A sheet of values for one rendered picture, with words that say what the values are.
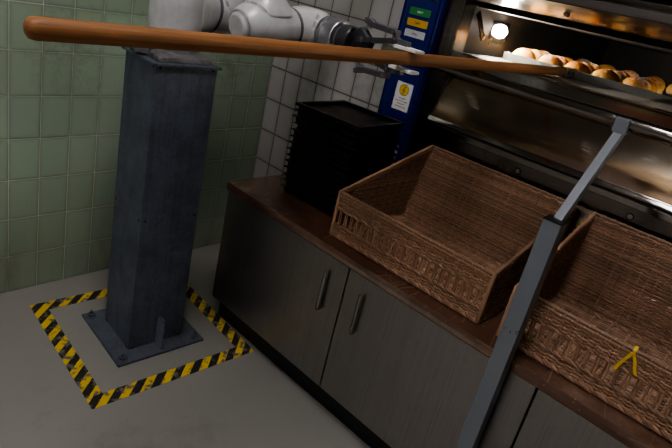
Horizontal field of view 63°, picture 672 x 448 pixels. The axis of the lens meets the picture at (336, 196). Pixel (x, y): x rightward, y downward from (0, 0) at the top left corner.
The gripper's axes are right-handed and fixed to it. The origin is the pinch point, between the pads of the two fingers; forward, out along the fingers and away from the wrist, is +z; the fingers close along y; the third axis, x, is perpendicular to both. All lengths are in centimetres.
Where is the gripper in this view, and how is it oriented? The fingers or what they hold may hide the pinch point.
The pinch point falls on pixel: (406, 59)
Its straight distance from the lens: 130.1
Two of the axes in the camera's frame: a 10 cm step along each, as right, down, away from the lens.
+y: -2.1, 9.1, 3.5
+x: -6.8, 1.2, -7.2
